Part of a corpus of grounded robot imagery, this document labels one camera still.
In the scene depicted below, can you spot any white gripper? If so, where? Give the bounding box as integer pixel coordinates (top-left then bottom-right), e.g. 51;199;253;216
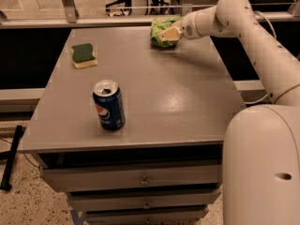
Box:
157;12;201;41

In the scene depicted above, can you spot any green rice chip bag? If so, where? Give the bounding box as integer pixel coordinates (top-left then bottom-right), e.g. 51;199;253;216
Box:
150;17;182;49

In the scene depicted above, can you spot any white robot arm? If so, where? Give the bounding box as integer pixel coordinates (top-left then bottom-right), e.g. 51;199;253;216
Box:
158;0;300;225

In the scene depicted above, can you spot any blue pepsi can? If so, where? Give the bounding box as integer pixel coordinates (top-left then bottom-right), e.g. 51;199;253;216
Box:
93;80;125;130

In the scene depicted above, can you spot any green yellow sponge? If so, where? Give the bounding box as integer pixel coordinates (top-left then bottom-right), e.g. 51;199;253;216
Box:
71;43;98;68

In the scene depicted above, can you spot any grey metal railing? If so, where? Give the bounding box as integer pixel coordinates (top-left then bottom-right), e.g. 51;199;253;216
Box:
0;0;299;29

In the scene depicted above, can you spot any grey drawer cabinet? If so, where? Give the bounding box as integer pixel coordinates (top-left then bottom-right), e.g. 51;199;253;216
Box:
18;24;247;225

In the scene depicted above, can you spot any bottom grey drawer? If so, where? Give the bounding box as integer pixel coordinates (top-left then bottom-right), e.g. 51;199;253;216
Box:
84;206;207;225

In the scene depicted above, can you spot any grey drawer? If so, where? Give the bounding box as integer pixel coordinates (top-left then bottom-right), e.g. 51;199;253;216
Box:
84;206;207;225
67;188;220;212
41;160;222;192

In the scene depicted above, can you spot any top grey drawer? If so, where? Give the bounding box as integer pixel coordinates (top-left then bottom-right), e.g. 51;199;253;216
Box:
41;160;222;192

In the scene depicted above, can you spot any middle grey drawer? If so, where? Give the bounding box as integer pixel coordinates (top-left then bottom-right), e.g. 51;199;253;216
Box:
67;188;220;212

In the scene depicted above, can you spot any black metal stand leg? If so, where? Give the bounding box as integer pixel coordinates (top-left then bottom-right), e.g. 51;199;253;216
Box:
0;126;24;191

